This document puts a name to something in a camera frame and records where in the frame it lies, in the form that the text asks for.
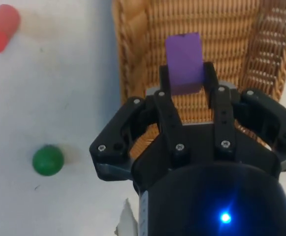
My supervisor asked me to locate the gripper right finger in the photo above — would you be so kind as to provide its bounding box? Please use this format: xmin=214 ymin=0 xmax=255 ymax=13
xmin=202 ymin=62 xmax=286 ymax=173

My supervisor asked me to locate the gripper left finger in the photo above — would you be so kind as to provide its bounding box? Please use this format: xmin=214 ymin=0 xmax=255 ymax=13
xmin=89 ymin=65 xmax=191 ymax=183

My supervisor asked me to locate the purple triangular block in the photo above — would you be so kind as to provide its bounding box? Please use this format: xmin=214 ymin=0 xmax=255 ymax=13
xmin=165 ymin=32 xmax=205 ymax=96

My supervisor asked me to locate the wicker basket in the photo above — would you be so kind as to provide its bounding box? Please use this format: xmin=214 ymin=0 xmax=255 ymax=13
xmin=111 ymin=0 xmax=286 ymax=158

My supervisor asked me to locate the red cylinder block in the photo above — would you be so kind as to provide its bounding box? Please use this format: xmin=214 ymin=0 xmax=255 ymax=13
xmin=0 ymin=3 xmax=21 ymax=54

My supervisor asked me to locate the green ball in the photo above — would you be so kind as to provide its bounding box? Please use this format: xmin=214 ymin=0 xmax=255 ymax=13
xmin=32 ymin=144 xmax=65 ymax=177

